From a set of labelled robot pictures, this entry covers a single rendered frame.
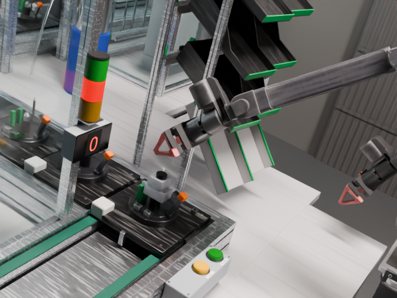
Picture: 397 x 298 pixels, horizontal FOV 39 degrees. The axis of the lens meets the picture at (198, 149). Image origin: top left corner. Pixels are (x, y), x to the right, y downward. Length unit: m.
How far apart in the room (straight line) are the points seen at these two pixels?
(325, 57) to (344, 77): 2.98
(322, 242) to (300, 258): 0.14
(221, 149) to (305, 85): 0.51
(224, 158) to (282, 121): 2.81
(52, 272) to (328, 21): 3.23
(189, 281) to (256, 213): 0.57
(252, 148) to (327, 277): 0.47
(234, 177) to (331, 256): 0.39
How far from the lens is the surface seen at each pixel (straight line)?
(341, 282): 1.74
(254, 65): 1.59
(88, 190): 1.59
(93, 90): 1.27
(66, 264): 1.42
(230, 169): 1.73
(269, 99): 1.30
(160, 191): 1.48
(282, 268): 1.69
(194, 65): 1.62
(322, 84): 1.30
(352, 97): 4.21
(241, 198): 1.93
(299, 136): 4.48
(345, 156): 4.35
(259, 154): 1.88
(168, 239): 1.46
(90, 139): 1.32
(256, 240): 1.76
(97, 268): 1.42
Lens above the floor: 1.85
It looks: 27 degrees down
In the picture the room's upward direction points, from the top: 15 degrees clockwise
